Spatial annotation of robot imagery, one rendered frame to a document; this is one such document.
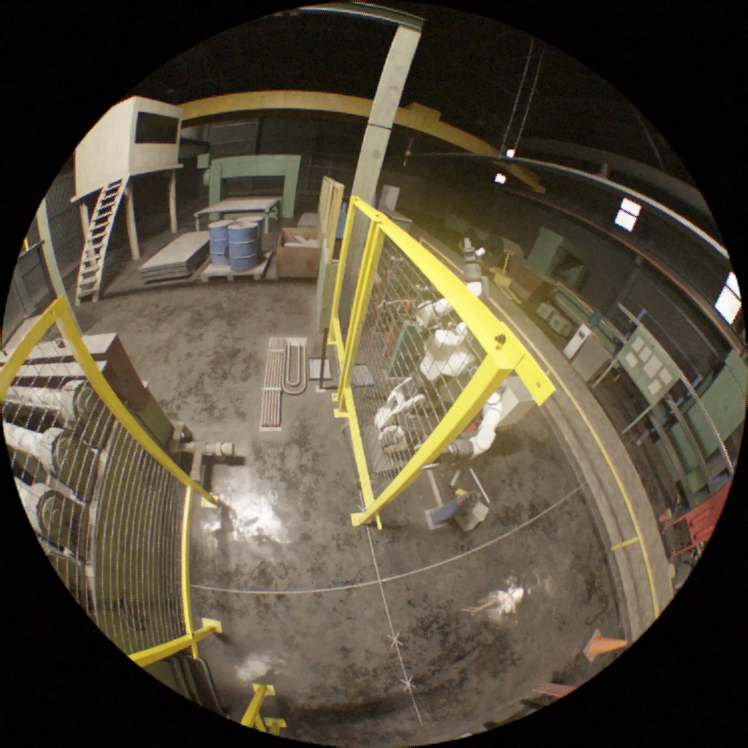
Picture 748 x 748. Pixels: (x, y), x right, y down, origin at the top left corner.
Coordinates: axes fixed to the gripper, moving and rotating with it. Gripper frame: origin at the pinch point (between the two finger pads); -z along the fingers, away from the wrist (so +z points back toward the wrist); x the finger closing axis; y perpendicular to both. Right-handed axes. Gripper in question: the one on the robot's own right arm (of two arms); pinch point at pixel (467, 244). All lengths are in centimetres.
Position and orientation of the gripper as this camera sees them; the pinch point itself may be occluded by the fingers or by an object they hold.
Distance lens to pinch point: 122.5
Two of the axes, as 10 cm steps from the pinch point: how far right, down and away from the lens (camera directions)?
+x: -4.0, 2.0, -8.9
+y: -9.1, 0.3, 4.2
